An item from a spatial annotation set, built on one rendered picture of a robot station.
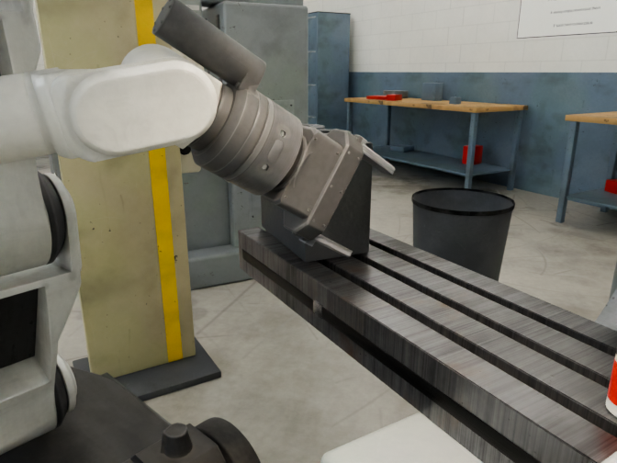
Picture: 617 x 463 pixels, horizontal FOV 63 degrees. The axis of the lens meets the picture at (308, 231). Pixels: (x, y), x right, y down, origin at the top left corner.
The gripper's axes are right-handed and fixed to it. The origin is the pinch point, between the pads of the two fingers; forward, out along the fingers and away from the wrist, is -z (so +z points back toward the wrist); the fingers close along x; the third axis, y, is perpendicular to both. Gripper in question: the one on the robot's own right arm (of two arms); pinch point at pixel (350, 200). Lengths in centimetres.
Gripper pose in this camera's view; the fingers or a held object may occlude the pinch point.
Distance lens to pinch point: 57.0
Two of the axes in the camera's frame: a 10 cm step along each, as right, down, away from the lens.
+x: 4.6, -8.9, -0.1
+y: -4.9, -2.7, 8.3
